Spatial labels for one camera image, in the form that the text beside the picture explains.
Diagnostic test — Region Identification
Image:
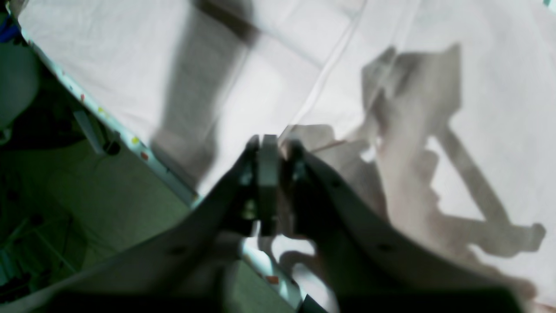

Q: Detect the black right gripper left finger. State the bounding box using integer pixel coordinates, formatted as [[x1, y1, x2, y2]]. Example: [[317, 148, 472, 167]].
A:
[[0, 134, 278, 313]]

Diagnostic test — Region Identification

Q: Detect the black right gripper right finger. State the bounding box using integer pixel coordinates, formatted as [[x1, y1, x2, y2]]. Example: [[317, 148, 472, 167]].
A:
[[282, 139, 523, 313]]

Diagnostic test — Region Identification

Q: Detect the pink T-shirt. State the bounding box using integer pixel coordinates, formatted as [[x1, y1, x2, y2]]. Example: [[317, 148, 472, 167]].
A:
[[10, 0, 555, 309]]

